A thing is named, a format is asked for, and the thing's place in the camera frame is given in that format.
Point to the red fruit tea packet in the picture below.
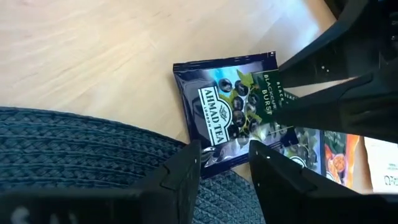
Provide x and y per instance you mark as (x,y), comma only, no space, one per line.
(337,158)

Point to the white orange tea packet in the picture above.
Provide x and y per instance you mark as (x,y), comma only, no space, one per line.
(382,165)

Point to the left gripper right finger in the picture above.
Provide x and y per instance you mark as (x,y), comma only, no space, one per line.
(286,193)

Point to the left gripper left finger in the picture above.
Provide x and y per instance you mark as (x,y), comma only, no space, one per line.
(174,193)

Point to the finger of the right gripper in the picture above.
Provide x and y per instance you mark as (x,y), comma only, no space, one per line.
(342,49)
(342,109)

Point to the round dark woven placemat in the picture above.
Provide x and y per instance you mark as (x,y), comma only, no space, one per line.
(77,149)

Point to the dark purple tea packet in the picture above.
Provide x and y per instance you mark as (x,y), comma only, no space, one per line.
(306,146)
(217,124)

